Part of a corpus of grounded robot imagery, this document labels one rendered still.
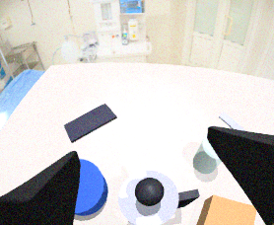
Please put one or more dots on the dark grey flat rectangular block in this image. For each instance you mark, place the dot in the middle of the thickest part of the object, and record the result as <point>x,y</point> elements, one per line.
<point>83,125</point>

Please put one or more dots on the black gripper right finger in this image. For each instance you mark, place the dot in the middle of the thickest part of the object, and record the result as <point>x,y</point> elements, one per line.
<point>249,157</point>

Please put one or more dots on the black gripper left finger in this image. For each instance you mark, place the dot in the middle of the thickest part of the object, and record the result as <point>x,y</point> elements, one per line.
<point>48,198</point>

